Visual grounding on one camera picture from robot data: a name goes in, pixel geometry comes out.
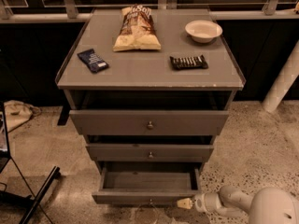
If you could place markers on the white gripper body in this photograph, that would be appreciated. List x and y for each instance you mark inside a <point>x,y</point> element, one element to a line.
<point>200,202</point>

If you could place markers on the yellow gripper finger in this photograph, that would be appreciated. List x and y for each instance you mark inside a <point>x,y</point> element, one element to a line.
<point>185,203</point>

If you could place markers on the grey drawer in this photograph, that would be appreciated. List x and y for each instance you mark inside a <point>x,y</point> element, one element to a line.
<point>158,183</point>
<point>149,152</point>
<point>148,122</point>

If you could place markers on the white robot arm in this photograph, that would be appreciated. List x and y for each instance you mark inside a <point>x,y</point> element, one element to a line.
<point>268,205</point>

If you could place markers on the grey drawer cabinet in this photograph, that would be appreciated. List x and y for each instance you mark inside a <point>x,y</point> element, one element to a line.
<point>146,80</point>

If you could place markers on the black candy bar wrapper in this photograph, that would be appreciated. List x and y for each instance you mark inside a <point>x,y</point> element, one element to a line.
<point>196,62</point>

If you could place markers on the dark blue snack packet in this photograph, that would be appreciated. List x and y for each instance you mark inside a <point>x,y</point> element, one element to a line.
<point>94,62</point>

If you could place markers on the white bowl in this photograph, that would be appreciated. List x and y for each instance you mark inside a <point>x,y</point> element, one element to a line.
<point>203,31</point>

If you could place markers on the yellow brown chip bag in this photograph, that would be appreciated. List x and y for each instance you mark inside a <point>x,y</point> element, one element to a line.
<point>137,31</point>

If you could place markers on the beige cloth bag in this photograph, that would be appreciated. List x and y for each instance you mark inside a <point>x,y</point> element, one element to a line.
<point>17,113</point>

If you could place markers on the grey metal railing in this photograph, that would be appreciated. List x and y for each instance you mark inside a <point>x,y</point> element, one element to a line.
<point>75,10</point>

